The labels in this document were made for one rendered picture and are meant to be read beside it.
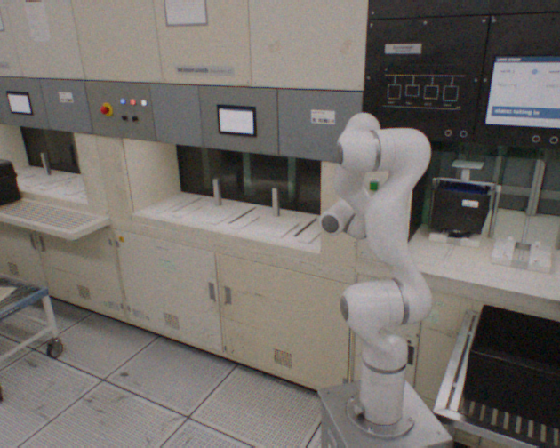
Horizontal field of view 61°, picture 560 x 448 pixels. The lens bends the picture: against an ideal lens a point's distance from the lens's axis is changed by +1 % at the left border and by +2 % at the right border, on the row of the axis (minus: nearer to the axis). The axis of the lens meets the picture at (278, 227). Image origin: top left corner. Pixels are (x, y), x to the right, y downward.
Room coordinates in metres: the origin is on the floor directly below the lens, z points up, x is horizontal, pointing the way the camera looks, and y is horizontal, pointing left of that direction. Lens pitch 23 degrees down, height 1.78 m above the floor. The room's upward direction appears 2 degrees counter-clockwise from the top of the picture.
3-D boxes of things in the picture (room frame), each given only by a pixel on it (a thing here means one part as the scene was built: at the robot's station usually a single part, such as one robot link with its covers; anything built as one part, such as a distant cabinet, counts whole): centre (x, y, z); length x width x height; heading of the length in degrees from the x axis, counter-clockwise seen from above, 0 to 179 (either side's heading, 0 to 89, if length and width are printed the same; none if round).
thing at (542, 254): (1.76, -1.01, 0.89); 0.22 x 0.21 x 0.04; 151
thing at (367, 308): (1.03, -0.24, 1.07); 0.19 x 0.12 x 0.24; 100
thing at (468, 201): (1.99, -0.83, 1.06); 0.24 x 0.20 x 0.32; 61
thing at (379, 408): (1.03, -0.28, 0.85); 0.19 x 0.19 x 0.18
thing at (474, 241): (1.99, -0.83, 0.89); 0.22 x 0.21 x 0.04; 151
